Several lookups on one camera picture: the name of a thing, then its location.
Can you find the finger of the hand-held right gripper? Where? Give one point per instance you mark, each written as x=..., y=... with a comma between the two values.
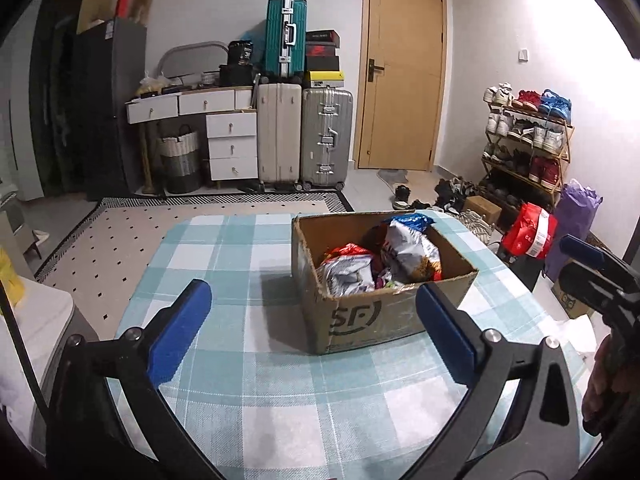
x=582, y=250
x=580, y=280

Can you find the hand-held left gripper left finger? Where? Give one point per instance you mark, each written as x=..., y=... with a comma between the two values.
x=177, y=335

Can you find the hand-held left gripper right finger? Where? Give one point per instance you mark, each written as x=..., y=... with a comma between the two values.
x=447, y=335

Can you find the brown cardboard box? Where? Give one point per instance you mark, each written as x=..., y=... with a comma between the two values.
x=380, y=320

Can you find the white red noodle snack bag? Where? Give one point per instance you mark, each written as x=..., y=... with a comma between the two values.
x=410, y=255

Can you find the silver purple snack bag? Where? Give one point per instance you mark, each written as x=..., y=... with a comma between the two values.
x=347, y=275

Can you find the blue cookie packet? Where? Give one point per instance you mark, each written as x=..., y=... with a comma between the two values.
x=412, y=222

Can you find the red pie packet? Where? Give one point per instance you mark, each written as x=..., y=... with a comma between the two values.
x=350, y=251

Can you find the person's right hand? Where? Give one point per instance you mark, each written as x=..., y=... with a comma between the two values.
x=607, y=385

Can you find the open brown carton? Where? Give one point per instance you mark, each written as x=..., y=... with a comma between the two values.
x=570, y=305

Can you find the purple fabric bag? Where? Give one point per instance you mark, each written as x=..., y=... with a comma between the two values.
x=575, y=220

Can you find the black chair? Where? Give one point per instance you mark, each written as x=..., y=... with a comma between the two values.
x=525, y=275

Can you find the red shopping bag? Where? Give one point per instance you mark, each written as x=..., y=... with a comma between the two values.
x=525, y=235

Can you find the wooden shoe rack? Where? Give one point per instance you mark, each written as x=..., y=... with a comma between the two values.
x=566, y=150

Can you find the small cardboard carton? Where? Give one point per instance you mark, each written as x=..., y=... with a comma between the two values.
x=482, y=210

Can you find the cream dotted rug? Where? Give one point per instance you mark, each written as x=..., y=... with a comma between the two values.
x=115, y=240

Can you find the white grey side cabinet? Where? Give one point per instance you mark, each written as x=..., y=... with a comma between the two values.
x=45, y=310

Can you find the scattered dark shoes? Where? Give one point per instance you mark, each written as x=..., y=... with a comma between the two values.
x=445, y=192

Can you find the small grey door mat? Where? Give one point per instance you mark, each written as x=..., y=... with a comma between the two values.
x=392, y=176

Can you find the woven laundry basket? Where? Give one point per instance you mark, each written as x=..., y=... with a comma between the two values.
x=180, y=165

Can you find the yellow plastic bag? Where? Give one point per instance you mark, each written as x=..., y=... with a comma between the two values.
x=10, y=280

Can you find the white dresser with drawers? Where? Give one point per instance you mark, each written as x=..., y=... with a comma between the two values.
x=220, y=132

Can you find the beige suitcase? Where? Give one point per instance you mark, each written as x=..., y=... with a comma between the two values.
x=277, y=135

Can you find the wooden door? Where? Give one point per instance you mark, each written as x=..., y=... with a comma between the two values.
x=400, y=110

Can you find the dark grey refrigerator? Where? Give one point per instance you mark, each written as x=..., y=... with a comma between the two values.
x=110, y=110

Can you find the silver suitcase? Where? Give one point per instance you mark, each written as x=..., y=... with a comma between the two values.
x=312, y=130

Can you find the yellowish plastic bag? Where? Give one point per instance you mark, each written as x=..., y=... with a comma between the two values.
x=152, y=85

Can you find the dark tall wardrobe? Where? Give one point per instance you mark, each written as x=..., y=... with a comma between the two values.
x=60, y=110

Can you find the black storage box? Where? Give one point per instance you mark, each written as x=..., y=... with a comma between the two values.
x=237, y=75

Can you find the grey arched mirror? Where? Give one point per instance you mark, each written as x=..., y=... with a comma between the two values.
x=192, y=57

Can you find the yellow black shoe box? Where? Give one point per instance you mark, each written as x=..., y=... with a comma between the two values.
x=325, y=79

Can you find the black printed bag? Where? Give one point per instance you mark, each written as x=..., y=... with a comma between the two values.
x=240, y=52

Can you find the plain black shoe box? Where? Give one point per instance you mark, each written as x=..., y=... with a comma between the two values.
x=322, y=64

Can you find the red black shoe box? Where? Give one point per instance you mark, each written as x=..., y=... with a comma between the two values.
x=322, y=50

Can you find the teal suitcase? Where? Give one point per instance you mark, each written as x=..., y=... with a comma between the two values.
x=275, y=35

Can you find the thin black shoe box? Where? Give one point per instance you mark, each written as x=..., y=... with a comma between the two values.
x=322, y=36

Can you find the brown paper bag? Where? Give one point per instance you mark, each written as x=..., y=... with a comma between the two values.
x=142, y=7

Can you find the red paper bag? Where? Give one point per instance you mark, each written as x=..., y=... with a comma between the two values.
x=122, y=5

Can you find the white light switch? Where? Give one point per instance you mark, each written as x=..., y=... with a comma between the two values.
x=523, y=55

